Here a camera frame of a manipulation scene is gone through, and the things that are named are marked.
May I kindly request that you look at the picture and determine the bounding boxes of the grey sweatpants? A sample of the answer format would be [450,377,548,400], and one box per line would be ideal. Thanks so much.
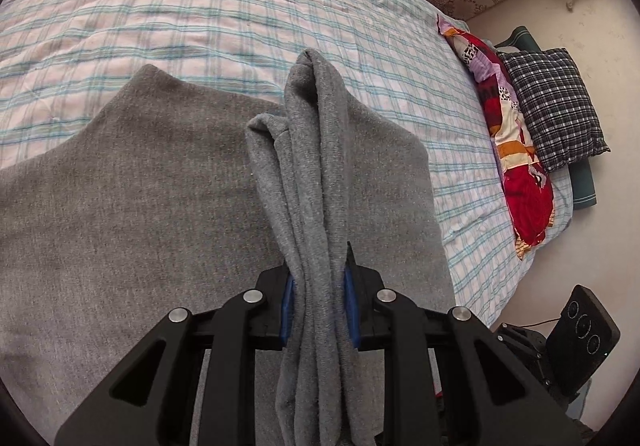
[1,50,454,440]

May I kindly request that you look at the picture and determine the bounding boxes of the black device on floor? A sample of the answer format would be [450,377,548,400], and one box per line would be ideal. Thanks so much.
[495,285,620,407]

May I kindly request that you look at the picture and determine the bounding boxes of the red floral pillow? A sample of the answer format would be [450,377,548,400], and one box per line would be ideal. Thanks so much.
[437,16,555,259]

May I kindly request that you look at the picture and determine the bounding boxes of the black white checked pillow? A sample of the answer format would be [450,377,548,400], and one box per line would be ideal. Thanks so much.
[500,48,610,172]

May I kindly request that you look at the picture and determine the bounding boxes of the plaid bed sheet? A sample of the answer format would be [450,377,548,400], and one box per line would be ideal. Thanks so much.
[0,0,574,329]

